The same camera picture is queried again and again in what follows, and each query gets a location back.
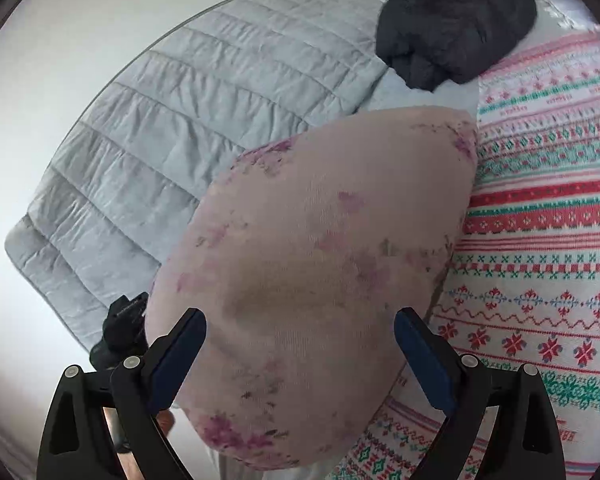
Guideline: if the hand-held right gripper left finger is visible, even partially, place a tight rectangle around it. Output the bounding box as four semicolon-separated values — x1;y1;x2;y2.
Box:
36;307;208;480

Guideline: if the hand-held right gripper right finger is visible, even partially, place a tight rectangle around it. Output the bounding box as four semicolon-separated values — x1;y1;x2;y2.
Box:
394;306;566;480

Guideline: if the pink floral padded coat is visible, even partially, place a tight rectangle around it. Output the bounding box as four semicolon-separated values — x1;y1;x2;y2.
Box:
144;105;478;471

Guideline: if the patterned knit-print bed sheet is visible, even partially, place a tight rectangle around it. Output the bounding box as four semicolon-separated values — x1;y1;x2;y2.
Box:
330;30;600;480

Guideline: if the grey quilted headboard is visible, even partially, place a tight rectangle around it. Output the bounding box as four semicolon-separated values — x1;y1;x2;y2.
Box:
4;0;388;356

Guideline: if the black puffer jacket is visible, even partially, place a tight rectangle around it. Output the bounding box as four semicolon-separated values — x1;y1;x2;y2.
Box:
376;0;538;92

